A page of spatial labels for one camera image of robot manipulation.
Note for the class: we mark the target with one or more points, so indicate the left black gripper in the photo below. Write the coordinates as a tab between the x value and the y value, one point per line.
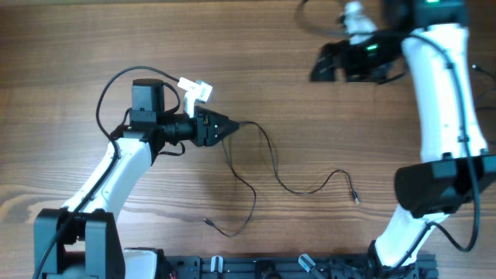
204	133

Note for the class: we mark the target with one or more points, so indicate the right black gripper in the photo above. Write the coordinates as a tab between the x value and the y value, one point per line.
337	59

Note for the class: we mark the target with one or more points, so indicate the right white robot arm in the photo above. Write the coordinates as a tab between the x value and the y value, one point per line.
455	166

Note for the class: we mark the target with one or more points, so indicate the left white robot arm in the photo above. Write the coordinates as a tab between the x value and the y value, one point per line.
80	239

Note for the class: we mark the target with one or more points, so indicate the black aluminium base frame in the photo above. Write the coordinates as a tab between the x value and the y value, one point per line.
346	266

